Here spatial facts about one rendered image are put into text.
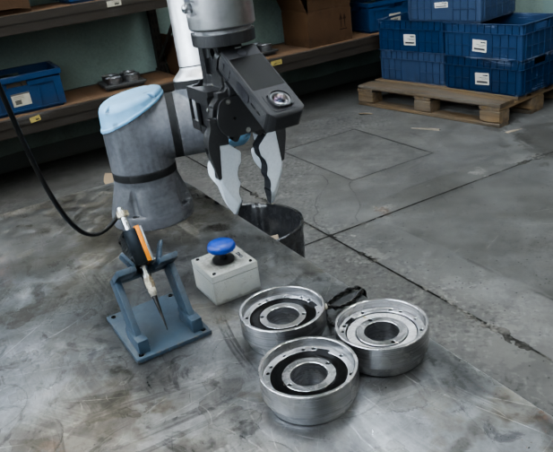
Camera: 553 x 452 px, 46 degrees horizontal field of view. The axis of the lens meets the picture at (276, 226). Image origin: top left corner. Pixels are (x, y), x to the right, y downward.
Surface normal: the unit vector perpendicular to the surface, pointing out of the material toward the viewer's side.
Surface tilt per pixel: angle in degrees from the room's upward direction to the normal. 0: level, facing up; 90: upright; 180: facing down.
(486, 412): 0
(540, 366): 0
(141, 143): 90
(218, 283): 90
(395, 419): 0
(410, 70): 91
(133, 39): 90
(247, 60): 32
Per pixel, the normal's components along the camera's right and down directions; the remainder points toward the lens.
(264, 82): 0.18, -0.61
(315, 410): 0.07, 0.40
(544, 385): -0.12, -0.90
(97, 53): 0.50, 0.30
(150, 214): 0.06, 0.11
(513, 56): -0.79, 0.34
